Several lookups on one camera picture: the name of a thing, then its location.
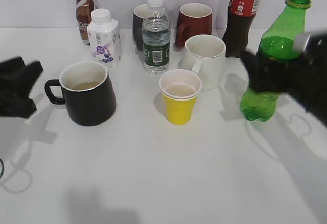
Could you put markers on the green plastic soda bottle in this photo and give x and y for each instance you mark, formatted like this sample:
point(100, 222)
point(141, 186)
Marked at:
point(276, 45)

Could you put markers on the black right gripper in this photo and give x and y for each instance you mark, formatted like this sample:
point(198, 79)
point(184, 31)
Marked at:
point(306, 78)

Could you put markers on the large black mug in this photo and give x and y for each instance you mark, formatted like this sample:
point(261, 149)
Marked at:
point(86, 90)

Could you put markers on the white ceramic mug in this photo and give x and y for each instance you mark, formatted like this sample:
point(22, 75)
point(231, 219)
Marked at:
point(205, 56)

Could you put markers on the clear water bottle green label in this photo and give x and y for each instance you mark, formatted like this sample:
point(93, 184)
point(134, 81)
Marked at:
point(156, 36)

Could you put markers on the yellow paper cup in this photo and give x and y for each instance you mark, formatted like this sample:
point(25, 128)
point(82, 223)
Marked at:
point(179, 90)

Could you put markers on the cola bottle red label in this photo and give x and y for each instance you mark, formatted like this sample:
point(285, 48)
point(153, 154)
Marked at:
point(241, 14)

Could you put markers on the small dark grey mug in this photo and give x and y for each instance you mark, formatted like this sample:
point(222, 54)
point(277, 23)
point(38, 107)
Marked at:
point(139, 13)

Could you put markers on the white milk carton purple print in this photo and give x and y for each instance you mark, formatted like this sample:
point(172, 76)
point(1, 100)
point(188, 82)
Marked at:
point(104, 38)

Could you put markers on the brown coffee drink bottle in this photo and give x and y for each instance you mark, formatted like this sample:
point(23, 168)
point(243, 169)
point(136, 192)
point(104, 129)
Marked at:
point(83, 17)

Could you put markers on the dark red mug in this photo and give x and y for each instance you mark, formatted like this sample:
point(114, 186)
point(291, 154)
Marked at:
point(193, 19)

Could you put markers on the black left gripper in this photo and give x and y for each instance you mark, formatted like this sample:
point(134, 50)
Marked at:
point(15, 101)

